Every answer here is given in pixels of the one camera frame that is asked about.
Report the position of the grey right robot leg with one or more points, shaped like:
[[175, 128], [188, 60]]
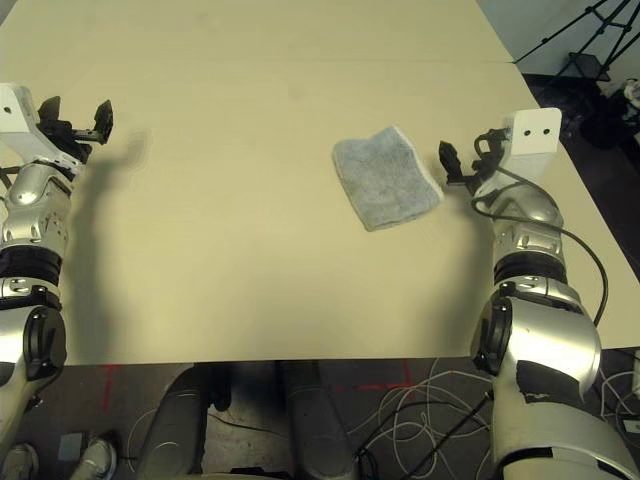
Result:
[[315, 430]]

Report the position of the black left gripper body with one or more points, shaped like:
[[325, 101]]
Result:
[[62, 132]]

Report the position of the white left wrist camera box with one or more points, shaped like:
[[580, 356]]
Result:
[[17, 125]]

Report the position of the grey left robot leg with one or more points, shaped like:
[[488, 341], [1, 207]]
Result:
[[175, 425]]

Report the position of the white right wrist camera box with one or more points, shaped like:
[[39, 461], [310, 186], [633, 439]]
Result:
[[532, 145]]

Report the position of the grey robot leg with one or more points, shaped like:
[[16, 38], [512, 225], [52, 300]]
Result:
[[315, 430], [175, 425]]

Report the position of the grey sneaker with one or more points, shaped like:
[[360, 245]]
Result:
[[97, 457], [17, 462]]

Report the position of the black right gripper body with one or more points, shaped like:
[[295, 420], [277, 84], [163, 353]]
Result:
[[482, 170]]

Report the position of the black camera tripod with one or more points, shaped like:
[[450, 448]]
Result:
[[620, 17]]

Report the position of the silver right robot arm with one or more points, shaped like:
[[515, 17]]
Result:
[[540, 350]]

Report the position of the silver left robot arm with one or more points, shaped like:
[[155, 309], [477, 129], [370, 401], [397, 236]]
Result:
[[30, 210]]

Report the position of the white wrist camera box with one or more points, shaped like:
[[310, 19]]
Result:
[[17, 125], [532, 145]]

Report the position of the small black step stand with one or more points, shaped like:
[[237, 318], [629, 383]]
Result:
[[590, 65]]

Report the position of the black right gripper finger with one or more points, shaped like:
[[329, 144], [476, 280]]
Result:
[[451, 162]]

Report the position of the white crumpled plastic bag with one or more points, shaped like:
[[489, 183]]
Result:
[[634, 90]]

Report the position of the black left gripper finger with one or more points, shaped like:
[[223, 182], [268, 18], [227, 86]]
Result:
[[104, 122], [51, 110]]

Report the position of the light blue terry rag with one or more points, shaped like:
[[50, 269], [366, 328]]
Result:
[[385, 180]]

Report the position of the black bag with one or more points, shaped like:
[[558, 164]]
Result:
[[607, 125]]

